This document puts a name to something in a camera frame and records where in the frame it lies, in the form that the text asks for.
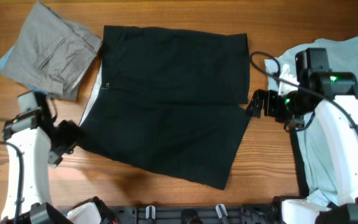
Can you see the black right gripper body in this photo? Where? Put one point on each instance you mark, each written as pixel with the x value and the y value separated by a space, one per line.
pixel 279 106

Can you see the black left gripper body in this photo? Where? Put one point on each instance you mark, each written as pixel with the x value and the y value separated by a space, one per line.
pixel 65 140

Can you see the black shorts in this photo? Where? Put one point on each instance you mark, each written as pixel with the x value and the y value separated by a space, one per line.
pixel 171 102

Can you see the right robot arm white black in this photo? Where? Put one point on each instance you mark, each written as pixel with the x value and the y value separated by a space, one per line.
pixel 333 99

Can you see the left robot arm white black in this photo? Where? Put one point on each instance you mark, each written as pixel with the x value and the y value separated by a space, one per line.
pixel 34 143

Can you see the folded grey shorts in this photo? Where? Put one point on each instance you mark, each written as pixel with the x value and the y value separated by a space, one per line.
pixel 51 54

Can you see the light blue t-shirt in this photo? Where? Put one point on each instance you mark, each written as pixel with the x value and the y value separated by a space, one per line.
pixel 329 146

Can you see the folded light blue cloth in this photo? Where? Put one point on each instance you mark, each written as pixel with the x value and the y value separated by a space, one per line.
pixel 4 58

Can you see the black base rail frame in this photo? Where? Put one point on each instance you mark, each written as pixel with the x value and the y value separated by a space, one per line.
pixel 245 214

